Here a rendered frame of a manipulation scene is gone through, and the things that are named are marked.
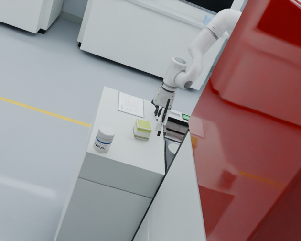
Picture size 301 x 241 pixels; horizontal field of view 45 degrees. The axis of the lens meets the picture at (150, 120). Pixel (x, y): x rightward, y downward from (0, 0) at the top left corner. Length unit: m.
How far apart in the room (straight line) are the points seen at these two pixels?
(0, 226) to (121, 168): 1.10
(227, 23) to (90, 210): 1.10
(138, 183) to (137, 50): 3.20
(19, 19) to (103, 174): 3.45
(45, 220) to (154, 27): 2.82
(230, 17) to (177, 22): 2.70
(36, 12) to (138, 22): 1.23
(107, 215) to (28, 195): 0.99
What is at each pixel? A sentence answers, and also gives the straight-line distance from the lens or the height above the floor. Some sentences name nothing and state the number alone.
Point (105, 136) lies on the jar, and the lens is 1.50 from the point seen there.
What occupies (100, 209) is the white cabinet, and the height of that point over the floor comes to 0.67.
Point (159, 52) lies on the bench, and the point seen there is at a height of 0.39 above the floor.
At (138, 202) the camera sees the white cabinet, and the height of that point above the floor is 0.77.
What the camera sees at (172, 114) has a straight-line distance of 2.08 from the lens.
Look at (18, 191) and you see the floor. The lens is 2.66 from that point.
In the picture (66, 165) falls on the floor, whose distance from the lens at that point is 2.93.
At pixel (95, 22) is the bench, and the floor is 0.47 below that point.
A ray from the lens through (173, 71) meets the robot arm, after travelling 1.81.
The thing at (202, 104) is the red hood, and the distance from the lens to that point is 1.36.
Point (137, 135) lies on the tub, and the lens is 1.70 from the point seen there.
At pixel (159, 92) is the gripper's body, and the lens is 1.88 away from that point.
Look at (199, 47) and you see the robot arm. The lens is 1.83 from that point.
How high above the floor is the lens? 1.89
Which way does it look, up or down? 29 degrees down
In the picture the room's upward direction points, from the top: 24 degrees clockwise
